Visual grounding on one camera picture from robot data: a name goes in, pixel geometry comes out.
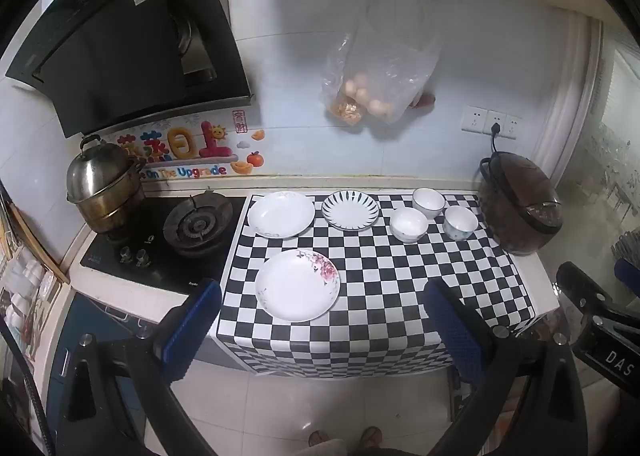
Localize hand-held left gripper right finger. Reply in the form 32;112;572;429
424;278;588;456

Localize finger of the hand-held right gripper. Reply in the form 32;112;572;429
556;261;615;319
615;257;640;289

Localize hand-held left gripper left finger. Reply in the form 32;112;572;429
60;278;223;456

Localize white bowl blue dots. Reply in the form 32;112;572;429
390;207;429;243
443;206;479;241

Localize white plate pink flowers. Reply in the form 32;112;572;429
255;249;341;323

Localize white bowl dark band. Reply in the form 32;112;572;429
412;187;446;219

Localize white plate dark striped rim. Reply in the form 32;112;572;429
321;189;381;232

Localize black gas stove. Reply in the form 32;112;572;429
80;191;248;294

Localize black white checkered cloth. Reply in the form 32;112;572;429
212;191;561;379

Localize brown rice cooker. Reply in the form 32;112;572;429
479;151;563;257

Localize blue cabinet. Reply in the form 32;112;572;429
47;293;156;442

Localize cluttered side shelf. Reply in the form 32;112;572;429
0;181;72;367

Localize steel steamer pot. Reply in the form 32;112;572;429
66;133;148;237

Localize clear plastic bag of eggs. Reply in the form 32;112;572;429
320;0;443;127

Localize black range hood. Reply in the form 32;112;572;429
5;0;253;139

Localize black plug with cable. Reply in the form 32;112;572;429
487;122;504;157

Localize colourful wall sticker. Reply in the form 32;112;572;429
102;111;266;182

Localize white door frame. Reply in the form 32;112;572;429
537;16;607;187

